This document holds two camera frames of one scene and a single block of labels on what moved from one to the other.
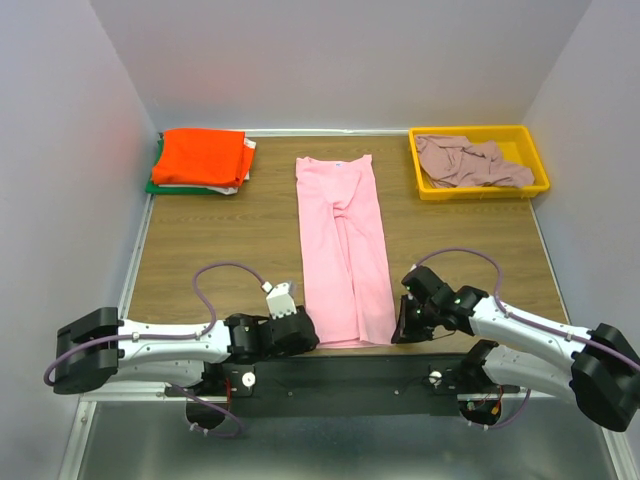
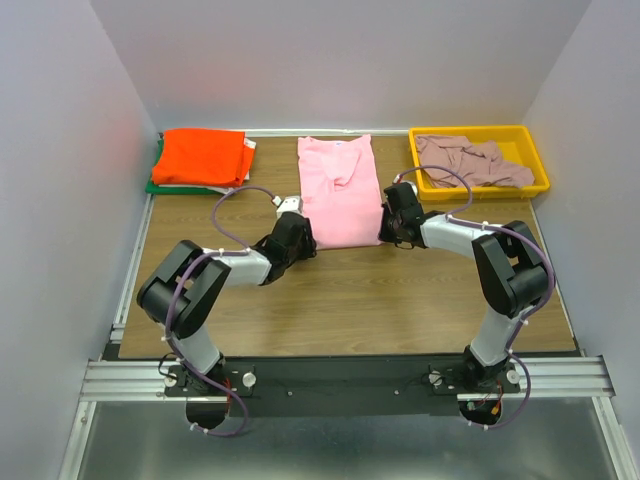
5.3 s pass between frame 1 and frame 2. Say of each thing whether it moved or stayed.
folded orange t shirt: stayed
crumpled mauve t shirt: stayed
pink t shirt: moved
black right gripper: moved
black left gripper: moved
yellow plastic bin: stayed
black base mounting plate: stayed
